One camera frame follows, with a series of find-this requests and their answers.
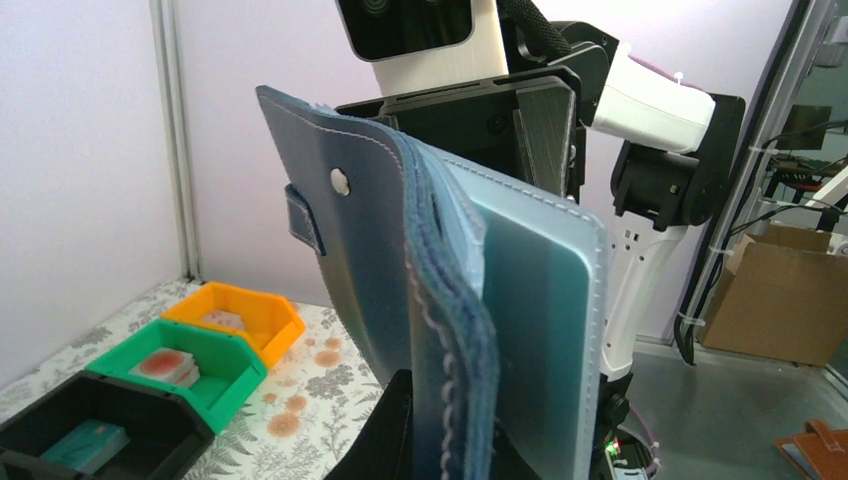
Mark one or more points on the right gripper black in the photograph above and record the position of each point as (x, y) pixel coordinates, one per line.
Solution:
(529, 124)

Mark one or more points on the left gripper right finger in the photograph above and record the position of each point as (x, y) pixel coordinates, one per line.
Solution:
(508, 464)

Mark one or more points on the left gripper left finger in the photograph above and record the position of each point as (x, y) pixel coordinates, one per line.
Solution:
(383, 448)

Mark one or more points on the blue leather card holder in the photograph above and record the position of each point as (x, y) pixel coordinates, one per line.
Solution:
(399, 232)

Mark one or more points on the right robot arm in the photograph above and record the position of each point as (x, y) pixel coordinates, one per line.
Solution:
(678, 144)

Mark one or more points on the pale card stack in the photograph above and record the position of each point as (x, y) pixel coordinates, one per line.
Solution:
(224, 319)

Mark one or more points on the white red card stack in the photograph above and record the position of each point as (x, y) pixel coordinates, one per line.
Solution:
(169, 366)

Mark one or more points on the teal card stack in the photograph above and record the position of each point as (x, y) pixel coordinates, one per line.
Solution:
(88, 447)

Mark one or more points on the brown leather holder on floor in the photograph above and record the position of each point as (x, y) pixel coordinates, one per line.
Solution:
(819, 452)

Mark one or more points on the orange bin right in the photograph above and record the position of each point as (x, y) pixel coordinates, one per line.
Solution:
(269, 323)

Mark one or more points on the green bin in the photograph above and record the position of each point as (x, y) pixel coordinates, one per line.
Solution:
(213, 371)

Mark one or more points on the black bin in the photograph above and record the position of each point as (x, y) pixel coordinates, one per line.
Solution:
(166, 435)

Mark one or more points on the cardboard box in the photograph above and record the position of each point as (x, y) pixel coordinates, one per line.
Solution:
(781, 295)

